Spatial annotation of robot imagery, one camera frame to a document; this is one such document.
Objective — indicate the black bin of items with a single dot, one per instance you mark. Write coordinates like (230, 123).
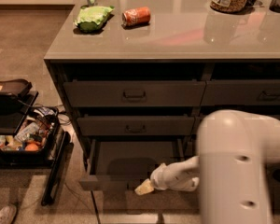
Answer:
(42, 127)

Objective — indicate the black bar on floor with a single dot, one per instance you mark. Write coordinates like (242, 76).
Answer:
(56, 172)

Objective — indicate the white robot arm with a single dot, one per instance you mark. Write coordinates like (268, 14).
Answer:
(233, 148)

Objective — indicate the green chip bag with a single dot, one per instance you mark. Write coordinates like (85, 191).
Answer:
(91, 19)

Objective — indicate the orange soda can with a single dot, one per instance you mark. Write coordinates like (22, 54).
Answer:
(136, 16)

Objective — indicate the grey drawer cabinet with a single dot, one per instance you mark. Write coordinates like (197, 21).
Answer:
(185, 40)

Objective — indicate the drawer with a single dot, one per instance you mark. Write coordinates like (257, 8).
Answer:
(135, 125)
(241, 92)
(199, 119)
(126, 163)
(134, 93)

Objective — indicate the black tray with brown pouch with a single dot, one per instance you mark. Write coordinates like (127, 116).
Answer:
(16, 101)

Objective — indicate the white sneaker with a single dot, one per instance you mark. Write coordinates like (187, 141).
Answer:
(7, 214)

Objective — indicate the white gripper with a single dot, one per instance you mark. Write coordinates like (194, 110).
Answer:
(160, 177)

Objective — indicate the orange fruit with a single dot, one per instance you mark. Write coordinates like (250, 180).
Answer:
(32, 147)

